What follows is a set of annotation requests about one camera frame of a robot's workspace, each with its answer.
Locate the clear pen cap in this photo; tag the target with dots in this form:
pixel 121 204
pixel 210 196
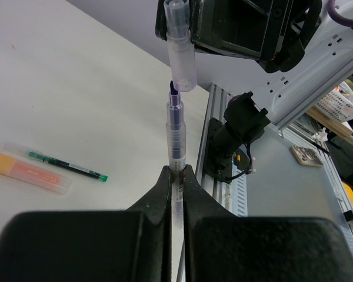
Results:
pixel 17 149

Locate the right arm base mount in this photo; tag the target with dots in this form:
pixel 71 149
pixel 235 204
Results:
pixel 224 160

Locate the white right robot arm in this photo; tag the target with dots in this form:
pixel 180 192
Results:
pixel 334 34

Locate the green gel pen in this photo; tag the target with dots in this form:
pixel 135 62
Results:
pixel 65 165

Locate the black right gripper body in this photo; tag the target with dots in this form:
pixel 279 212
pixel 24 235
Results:
pixel 304 20

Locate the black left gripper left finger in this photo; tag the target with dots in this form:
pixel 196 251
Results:
pixel 112 245

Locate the orange marker pen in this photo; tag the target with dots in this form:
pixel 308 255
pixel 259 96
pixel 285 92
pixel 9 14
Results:
pixel 40 177

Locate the white slotted cable duct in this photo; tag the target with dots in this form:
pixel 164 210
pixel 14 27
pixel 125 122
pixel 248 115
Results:
pixel 239 197

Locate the small pink pen cap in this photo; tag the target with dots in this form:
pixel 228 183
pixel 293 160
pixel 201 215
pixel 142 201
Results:
pixel 181 50

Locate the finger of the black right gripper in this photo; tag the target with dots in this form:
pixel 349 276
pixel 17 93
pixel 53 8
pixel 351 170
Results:
pixel 160 23
pixel 243 29

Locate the white perforated basket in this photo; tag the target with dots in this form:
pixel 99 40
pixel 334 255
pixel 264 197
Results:
pixel 338 103

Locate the small circuit board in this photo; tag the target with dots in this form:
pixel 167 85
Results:
pixel 306 156

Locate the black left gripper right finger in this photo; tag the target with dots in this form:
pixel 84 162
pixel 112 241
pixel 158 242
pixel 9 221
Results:
pixel 220 246

